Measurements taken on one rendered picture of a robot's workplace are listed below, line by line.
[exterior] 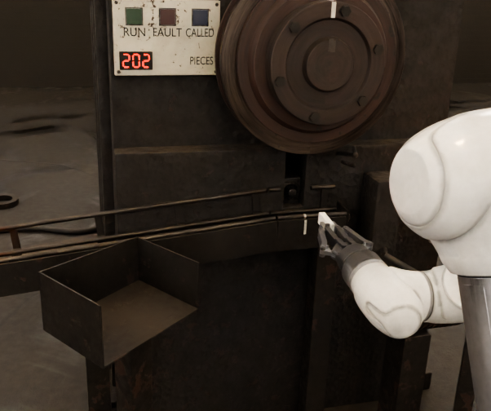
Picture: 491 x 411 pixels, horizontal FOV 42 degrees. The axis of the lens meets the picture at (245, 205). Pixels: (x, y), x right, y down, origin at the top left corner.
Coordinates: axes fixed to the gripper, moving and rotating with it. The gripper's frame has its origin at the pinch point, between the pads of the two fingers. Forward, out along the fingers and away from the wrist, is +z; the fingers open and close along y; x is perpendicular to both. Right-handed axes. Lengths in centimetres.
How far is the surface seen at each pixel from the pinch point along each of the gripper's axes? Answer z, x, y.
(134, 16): 30, 43, -42
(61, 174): 279, -99, -70
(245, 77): 14.7, 32.2, -18.2
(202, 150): 24.8, 10.6, -25.9
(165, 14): 30, 44, -35
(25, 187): 255, -97, -91
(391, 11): 18, 47, 18
